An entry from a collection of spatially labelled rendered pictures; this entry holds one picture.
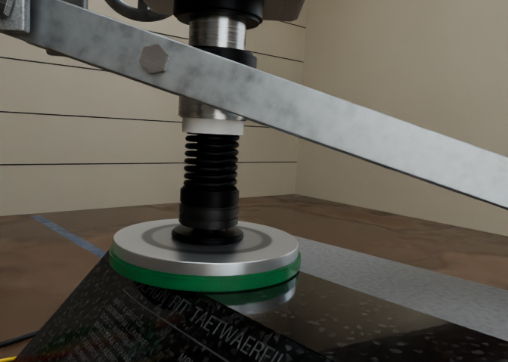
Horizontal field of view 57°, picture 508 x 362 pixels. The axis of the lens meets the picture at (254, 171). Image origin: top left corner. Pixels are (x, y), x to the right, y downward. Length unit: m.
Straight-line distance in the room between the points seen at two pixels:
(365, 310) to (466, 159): 0.19
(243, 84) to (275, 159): 6.35
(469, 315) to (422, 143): 0.17
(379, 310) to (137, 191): 5.19
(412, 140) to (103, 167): 4.96
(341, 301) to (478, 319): 0.12
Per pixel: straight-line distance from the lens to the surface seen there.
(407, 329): 0.42
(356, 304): 0.46
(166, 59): 0.48
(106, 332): 0.52
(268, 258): 0.48
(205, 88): 0.48
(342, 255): 0.62
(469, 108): 5.72
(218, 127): 0.50
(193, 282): 0.45
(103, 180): 5.37
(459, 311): 0.49
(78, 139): 5.22
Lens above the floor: 0.98
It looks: 5 degrees down
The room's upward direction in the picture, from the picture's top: 3 degrees clockwise
